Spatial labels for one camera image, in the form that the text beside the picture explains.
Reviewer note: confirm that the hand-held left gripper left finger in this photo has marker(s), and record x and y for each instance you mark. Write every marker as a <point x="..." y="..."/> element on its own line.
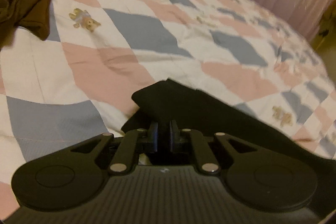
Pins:
<point x="155" y="136"/>

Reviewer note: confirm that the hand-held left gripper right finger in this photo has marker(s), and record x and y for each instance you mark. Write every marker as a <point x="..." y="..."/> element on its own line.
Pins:
<point x="172" y="136"/>

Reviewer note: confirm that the black garment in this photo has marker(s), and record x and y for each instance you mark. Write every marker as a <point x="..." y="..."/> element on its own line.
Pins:
<point x="183" y="106"/>

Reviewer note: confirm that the checkered bear print quilt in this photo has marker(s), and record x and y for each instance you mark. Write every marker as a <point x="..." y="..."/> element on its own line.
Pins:
<point x="131" y="29"/>

